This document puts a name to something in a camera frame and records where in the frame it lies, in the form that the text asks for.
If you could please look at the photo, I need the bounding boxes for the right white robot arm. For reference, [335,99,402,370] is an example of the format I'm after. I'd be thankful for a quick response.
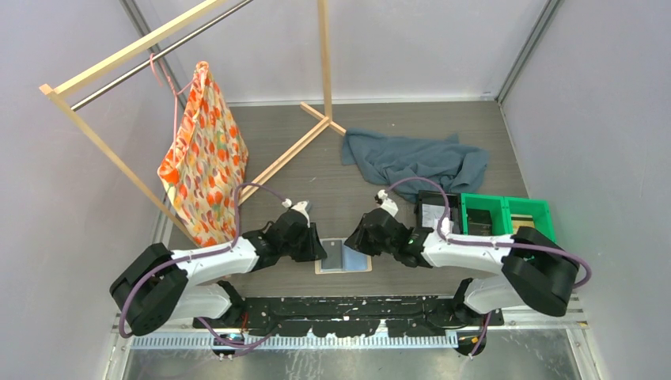
[344,199,586,325]

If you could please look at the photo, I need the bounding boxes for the metal hanging rod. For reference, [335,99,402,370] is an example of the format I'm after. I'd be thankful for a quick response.
[70,0,253,111]

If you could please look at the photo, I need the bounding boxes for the green plastic bin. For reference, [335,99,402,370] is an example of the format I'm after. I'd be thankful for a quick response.
[459,193,556,242]

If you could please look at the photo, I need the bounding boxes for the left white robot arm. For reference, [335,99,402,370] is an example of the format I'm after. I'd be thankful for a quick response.
[110,201,327,337]

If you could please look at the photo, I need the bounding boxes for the orange floral fabric bag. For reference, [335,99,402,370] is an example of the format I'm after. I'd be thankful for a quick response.
[157,61,248,247]

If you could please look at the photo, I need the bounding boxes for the blue grey cloth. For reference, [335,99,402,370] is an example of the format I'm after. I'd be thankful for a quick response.
[341,128,490,202]

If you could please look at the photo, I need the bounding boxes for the wooden clothes rack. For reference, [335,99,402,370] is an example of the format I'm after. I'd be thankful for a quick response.
[39,0,348,240]

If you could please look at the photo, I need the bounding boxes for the black VIP credit card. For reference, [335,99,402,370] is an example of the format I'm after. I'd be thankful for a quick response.
[320,239,343,272]

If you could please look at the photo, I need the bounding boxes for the black tray with cards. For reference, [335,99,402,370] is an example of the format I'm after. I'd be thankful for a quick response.
[415,190,464,234]

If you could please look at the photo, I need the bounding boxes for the beige leather card holder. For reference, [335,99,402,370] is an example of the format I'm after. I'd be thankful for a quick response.
[315,238,373,275]

